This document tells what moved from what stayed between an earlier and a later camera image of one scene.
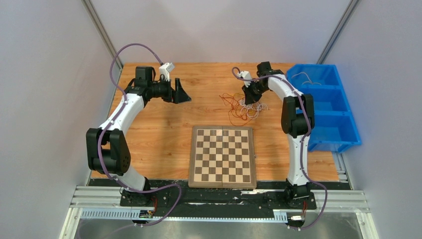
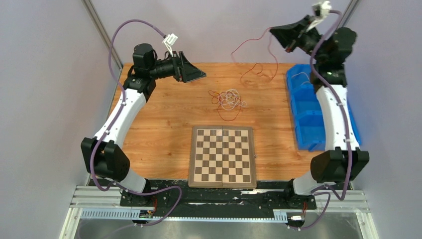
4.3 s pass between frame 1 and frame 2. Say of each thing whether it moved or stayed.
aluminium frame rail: stayed
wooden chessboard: stayed
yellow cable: moved
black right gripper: moved
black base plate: stayed
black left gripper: moved
